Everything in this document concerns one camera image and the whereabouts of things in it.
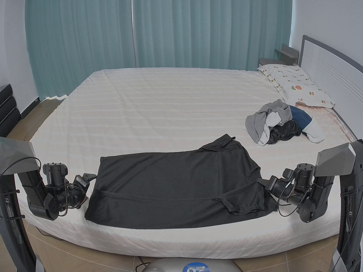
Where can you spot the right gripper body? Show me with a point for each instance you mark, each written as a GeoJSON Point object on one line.
{"type": "Point", "coordinates": [279, 188]}

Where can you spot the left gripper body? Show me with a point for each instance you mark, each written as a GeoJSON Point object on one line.
{"type": "Point", "coordinates": [80, 192]}

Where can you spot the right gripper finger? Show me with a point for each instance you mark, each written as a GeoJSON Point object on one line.
{"type": "Point", "coordinates": [265, 182]}

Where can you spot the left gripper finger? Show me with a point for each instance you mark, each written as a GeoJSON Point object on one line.
{"type": "Point", "coordinates": [89, 176]}
{"type": "Point", "coordinates": [83, 203]}

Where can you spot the black T-shirt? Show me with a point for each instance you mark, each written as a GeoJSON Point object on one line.
{"type": "Point", "coordinates": [170, 185]}

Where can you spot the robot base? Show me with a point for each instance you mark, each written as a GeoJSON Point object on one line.
{"type": "Point", "coordinates": [170, 267]}

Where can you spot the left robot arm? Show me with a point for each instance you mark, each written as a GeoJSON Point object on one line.
{"type": "Point", "coordinates": [31, 194]}

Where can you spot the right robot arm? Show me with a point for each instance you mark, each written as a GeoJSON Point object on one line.
{"type": "Point", "coordinates": [317, 200]}

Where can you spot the pile of clothes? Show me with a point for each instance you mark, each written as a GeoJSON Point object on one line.
{"type": "Point", "coordinates": [255, 123]}

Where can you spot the bed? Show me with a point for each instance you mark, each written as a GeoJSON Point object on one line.
{"type": "Point", "coordinates": [170, 100]}

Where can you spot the white printed pillow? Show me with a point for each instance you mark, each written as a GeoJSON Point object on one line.
{"type": "Point", "coordinates": [295, 83]}

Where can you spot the black chest of drawers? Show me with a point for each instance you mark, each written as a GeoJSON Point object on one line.
{"type": "Point", "coordinates": [7, 106]}

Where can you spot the grey bedside table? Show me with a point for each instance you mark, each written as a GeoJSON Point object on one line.
{"type": "Point", "coordinates": [287, 52]}

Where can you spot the blue-green curtain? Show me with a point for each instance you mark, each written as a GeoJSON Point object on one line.
{"type": "Point", "coordinates": [85, 38]}
{"type": "Point", "coordinates": [212, 24]}

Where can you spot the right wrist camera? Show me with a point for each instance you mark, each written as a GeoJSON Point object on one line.
{"type": "Point", "coordinates": [289, 174]}

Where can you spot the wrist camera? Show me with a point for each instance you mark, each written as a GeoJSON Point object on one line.
{"type": "Point", "coordinates": [289, 174]}
{"type": "Point", "coordinates": [64, 171]}

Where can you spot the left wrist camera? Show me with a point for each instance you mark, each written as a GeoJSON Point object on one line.
{"type": "Point", "coordinates": [64, 171]}

